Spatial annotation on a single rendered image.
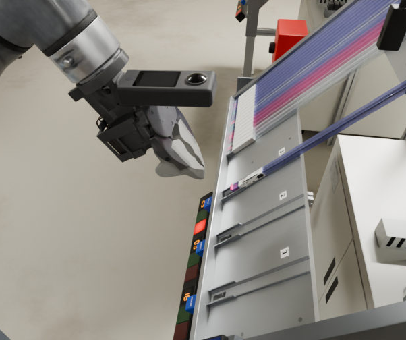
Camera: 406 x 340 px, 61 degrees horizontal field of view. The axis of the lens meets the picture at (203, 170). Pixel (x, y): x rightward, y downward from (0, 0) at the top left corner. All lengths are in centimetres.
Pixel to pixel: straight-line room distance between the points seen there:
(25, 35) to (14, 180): 159
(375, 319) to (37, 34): 44
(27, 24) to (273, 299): 44
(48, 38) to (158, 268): 117
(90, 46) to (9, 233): 142
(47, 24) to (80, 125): 181
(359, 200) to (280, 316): 51
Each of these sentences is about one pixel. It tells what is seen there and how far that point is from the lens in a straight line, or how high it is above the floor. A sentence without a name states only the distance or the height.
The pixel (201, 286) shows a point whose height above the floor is 73.
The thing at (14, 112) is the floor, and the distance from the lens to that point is 248.
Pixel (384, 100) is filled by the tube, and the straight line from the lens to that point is 58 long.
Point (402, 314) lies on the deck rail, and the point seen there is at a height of 94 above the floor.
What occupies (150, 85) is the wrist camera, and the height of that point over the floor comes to 105.
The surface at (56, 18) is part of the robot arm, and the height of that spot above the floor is 113.
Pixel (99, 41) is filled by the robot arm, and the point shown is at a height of 110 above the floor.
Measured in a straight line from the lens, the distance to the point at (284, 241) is 53.
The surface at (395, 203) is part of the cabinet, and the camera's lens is 96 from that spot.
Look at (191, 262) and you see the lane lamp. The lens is 71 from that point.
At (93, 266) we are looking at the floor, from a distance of 152.
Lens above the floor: 126
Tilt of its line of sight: 45 degrees down
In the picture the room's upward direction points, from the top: straight up
